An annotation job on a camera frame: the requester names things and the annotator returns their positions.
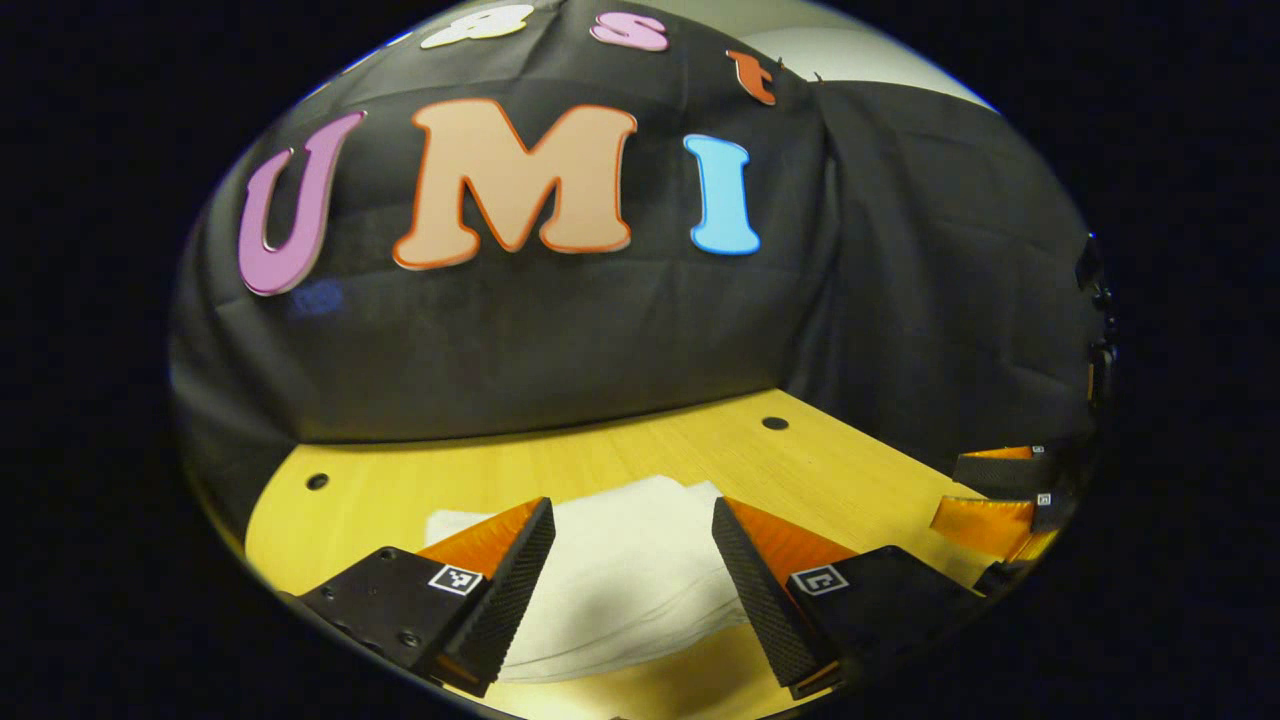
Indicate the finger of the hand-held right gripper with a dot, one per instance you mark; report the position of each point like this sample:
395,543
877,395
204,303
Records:
1000,475
990,525

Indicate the white jeans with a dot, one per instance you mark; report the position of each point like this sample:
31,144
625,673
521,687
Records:
620,560

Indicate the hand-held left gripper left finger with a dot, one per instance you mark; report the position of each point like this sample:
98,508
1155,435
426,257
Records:
510,590

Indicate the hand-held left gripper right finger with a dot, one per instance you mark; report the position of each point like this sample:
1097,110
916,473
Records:
765,600

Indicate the black backdrop cloth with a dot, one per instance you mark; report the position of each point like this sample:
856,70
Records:
600,330

